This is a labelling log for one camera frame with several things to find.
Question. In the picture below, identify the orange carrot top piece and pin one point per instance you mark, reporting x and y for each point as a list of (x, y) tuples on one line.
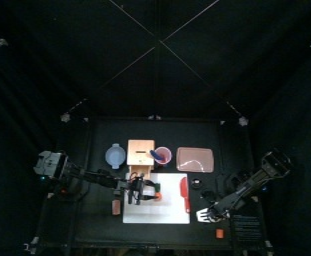
[(158, 196)]

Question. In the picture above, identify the orange carrot bottom cylinder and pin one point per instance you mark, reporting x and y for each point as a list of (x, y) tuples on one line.
[(219, 233)]

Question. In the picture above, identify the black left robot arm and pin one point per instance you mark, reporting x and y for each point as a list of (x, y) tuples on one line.
[(91, 176)]

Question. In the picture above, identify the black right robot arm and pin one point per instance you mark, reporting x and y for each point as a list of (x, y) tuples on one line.
[(255, 180)]

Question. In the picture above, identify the white slotted spatula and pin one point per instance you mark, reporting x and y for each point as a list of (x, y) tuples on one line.
[(200, 216)]

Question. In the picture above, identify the white cutting board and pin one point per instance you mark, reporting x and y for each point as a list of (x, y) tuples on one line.
[(162, 213)]

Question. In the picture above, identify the brown rectangular block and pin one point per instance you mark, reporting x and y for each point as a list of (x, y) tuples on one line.
[(115, 207)]

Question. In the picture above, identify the red toy knife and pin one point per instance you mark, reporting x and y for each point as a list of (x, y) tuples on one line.
[(183, 190)]

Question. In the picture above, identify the black printed card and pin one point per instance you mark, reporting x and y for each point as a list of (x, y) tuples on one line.
[(246, 230)]

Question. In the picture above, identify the small black round object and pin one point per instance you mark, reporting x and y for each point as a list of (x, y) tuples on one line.
[(196, 183)]

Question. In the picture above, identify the pink cup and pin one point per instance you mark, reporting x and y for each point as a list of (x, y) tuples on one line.
[(166, 155)]

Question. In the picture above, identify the wooden box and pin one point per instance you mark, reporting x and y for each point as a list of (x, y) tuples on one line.
[(140, 153)]

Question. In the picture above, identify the light blue bowl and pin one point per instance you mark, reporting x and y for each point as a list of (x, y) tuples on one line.
[(115, 156)]

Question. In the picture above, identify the pink translucent tray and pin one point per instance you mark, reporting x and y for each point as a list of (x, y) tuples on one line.
[(195, 159)]

